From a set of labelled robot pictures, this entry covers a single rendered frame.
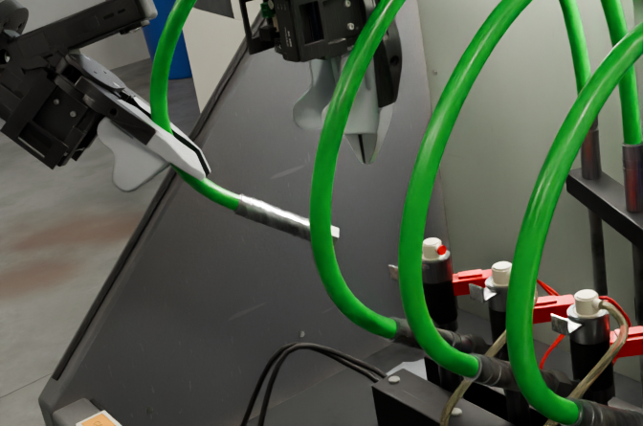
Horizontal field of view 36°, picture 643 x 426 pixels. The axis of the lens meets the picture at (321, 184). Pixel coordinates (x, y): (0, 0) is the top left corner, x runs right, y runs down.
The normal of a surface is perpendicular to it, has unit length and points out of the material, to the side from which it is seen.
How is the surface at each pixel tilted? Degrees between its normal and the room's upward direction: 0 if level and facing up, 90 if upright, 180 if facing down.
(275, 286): 90
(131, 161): 75
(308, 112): 86
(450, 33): 90
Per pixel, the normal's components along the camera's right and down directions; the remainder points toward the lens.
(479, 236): -0.80, 0.33
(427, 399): -0.16, -0.93
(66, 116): -0.04, 0.12
